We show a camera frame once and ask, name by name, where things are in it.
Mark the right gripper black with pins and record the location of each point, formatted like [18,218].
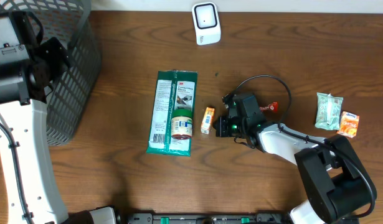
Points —
[222,129]

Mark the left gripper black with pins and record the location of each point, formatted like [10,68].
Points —
[53,57]

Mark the red snack bar wrapper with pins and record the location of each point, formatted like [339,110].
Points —
[271,107]

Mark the orange tissue pack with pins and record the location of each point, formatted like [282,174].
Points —
[348,124]
[207,120]

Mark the green lid glass jar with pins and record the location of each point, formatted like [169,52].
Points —
[181,124]

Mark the green 3M gloves package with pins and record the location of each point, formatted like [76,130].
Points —
[175,89]

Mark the mint green wipes packet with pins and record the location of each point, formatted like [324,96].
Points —
[329,111]

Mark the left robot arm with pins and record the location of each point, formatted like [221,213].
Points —
[32,192]

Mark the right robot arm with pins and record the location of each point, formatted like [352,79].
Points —
[335,181]

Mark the white barcode scanner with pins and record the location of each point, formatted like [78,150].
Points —
[206,23]

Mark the grey plastic mesh basket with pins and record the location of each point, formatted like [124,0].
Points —
[68,94]

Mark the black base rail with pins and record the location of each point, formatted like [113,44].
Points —
[150,218]

